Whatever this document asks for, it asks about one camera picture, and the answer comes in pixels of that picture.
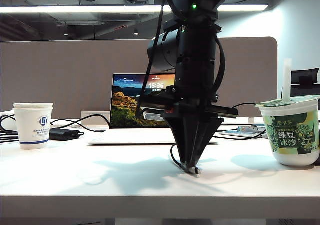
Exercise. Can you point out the green printed plastic drink cup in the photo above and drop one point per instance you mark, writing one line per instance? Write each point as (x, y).
(287, 135)

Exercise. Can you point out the black office chair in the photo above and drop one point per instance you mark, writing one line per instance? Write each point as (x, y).
(305, 76)

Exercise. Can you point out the small ceiling spot lamp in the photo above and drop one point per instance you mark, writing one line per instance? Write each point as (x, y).
(136, 32)
(66, 33)

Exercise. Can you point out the taupe desk partition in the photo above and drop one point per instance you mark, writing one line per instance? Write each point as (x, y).
(62, 72)

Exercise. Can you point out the white drinking straw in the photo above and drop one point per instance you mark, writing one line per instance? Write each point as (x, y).
(287, 80)

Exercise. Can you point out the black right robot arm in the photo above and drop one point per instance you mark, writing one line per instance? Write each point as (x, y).
(195, 60)

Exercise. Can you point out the colourful printed card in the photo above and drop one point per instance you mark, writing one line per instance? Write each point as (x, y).
(246, 129)

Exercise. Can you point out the white paper cup blue logo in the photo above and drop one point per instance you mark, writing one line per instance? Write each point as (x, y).
(32, 130)

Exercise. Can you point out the white laptop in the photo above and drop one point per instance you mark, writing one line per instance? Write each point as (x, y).
(125, 110)

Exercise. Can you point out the long ceiling light strip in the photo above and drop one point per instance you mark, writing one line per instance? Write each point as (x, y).
(100, 9)

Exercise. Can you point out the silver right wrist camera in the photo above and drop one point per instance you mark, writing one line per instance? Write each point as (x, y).
(153, 115)

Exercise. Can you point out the flat silver device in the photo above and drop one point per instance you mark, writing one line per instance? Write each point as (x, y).
(240, 134)

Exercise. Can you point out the black power adapter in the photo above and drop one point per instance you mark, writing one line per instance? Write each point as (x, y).
(63, 135)

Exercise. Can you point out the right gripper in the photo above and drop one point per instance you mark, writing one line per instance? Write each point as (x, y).
(195, 110)

